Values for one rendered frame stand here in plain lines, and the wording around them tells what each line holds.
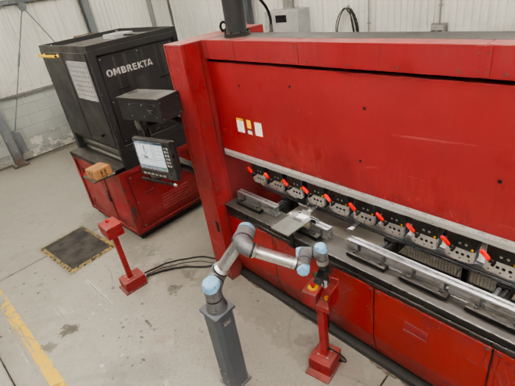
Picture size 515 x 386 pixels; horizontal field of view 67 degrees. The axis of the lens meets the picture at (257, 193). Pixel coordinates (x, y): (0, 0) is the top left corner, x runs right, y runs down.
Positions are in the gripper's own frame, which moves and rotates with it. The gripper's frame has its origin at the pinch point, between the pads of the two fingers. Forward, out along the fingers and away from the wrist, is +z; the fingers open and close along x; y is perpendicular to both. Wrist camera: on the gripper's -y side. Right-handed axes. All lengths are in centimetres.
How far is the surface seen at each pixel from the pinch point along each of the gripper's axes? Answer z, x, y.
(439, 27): -45, 50, 459
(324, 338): 52, 3, -4
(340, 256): -1.2, 2.1, 29.5
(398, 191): -62, -36, 35
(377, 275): -1.8, -27.2, 22.4
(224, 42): -139, 99, 67
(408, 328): 27, -51, 13
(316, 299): 9.7, 4.5, -3.9
